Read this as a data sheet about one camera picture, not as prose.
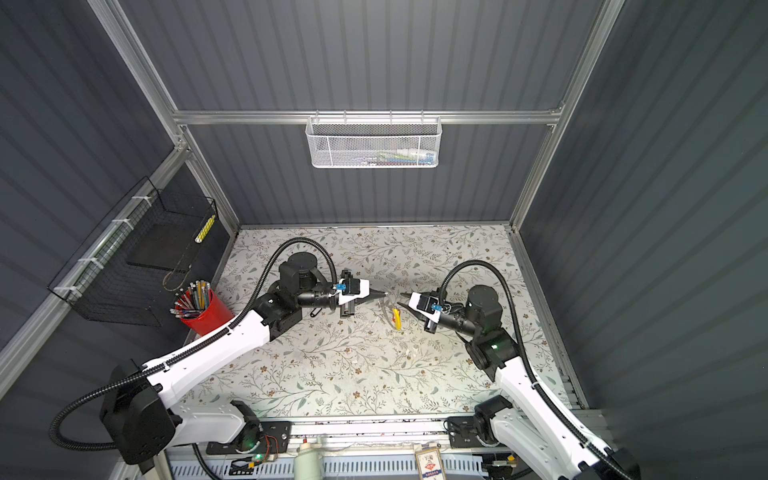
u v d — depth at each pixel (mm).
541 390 477
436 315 616
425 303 566
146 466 665
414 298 578
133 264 721
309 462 646
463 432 736
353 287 551
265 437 724
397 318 674
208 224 837
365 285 568
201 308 867
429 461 693
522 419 598
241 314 524
